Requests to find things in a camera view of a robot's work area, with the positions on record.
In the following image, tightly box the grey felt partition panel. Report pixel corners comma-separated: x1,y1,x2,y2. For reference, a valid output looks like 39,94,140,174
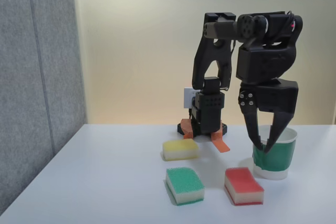
0,0,89,217

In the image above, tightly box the green sponge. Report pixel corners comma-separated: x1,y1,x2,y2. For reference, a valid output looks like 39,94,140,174
165,167,206,207

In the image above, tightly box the red sponge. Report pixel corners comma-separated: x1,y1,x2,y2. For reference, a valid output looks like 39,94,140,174
224,166,265,206

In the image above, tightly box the yellow sponge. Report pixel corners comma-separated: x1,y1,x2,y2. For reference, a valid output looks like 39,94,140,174
162,139,200,162

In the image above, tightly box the white cup with green tape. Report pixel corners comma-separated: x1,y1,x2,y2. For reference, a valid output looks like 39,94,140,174
251,124,299,181

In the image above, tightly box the orange tape strip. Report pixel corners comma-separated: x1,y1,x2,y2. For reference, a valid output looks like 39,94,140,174
209,129,231,154
180,119,195,140

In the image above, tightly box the white power box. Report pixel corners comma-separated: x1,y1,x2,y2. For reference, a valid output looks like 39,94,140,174
183,87,197,110

